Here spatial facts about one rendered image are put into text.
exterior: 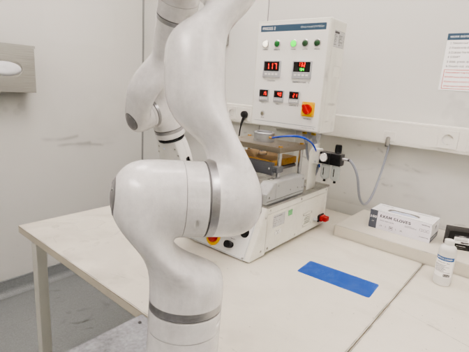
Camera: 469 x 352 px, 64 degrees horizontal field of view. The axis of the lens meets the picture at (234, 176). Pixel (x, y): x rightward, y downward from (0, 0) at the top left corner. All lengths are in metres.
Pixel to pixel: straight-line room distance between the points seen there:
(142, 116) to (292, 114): 0.73
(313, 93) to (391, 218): 0.57
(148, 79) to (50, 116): 1.63
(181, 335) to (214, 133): 0.31
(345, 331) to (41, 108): 2.05
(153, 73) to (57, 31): 1.65
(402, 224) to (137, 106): 1.07
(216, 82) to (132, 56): 2.22
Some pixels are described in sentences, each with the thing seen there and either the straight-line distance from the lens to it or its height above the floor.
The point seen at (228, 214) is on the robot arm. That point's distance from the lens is 0.55.
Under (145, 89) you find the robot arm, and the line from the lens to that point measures 0.94.
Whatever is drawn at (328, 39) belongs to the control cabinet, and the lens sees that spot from 1.48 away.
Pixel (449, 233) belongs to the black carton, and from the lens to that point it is 1.55.
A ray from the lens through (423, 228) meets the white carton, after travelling 1.55.
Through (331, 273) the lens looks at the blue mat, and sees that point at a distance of 1.27.
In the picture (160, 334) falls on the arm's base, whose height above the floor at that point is 0.93.
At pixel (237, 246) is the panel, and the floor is 0.79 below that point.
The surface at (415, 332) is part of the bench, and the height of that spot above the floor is 0.75.
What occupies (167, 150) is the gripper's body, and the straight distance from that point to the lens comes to 1.09.
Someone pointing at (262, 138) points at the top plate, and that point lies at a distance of 1.41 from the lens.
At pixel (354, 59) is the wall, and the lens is 1.84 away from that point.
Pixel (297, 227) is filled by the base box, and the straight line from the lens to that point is 1.47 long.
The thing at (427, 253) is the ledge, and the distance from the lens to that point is 1.48.
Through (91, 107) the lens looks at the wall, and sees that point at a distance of 2.64.
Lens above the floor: 1.31
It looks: 14 degrees down
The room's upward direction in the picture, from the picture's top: 4 degrees clockwise
